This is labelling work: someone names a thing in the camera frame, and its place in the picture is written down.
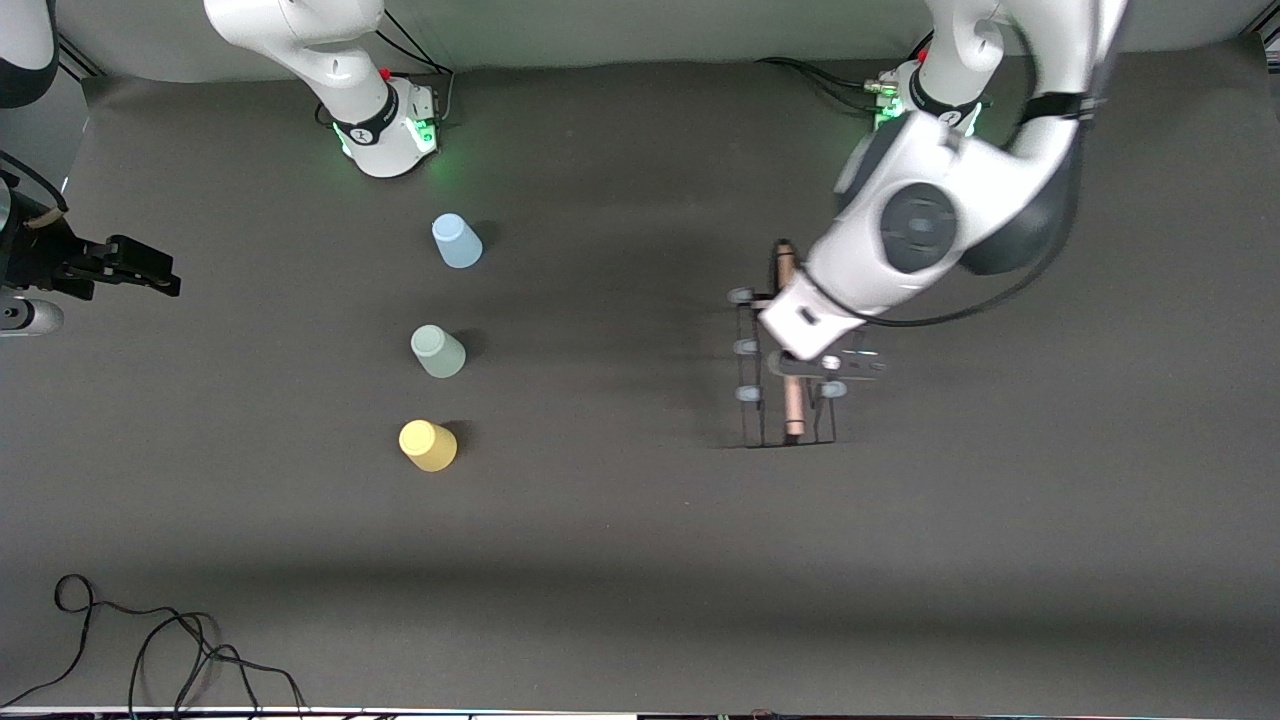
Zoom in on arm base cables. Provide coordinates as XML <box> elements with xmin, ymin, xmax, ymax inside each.
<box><xmin>318</xmin><ymin>5</ymin><xmax>458</xmax><ymax>131</ymax></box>
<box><xmin>755</xmin><ymin>30</ymin><xmax>936</xmax><ymax>111</ymax></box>

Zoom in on right arm black wrist cable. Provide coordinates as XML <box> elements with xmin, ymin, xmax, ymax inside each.
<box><xmin>0</xmin><ymin>150</ymin><xmax>69</xmax><ymax>213</ymax></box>

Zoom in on pale green plastic cup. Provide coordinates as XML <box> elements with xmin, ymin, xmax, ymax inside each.
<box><xmin>411</xmin><ymin>324</ymin><xmax>467</xmax><ymax>379</ymax></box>

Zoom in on dark grey table mat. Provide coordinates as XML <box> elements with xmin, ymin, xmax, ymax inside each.
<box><xmin>0</xmin><ymin>40</ymin><xmax>1280</xmax><ymax>713</ymax></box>

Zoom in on black frame rail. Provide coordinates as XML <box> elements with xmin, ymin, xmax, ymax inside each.
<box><xmin>55</xmin><ymin>35</ymin><xmax>104</xmax><ymax>79</ymax></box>

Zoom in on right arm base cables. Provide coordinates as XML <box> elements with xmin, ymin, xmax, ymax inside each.
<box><xmin>318</xmin><ymin>5</ymin><xmax>458</xmax><ymax>131</ymax></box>

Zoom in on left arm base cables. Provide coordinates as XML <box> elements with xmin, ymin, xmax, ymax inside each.
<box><xmin>755</xmin><ymin>30</ymin><xmax>936</xmax><ymax>111</ymax></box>

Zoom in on loose black cable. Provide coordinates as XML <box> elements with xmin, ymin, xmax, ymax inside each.
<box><xmin>0</xmin><ymin>574</ymin><xmax>306</xmax><ymax>715</ymax></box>

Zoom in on black wire cup holder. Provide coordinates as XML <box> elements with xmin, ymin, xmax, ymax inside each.
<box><xmin>727</xmin><ymin>238</ymin><xmax>851</xmax><ymax>448</ymax></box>

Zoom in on yellow plastic cup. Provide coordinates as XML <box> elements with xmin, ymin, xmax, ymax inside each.
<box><xmin>399</xmin><ymin>419</ymin><xmax>458</xmax><ymax>472</ymax></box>

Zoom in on light blue plastic cup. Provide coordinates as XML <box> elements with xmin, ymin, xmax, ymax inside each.
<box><xmin>432</xmin><ymin>213</ymin><xmax>483</xmax><ymax>269</ymax></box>

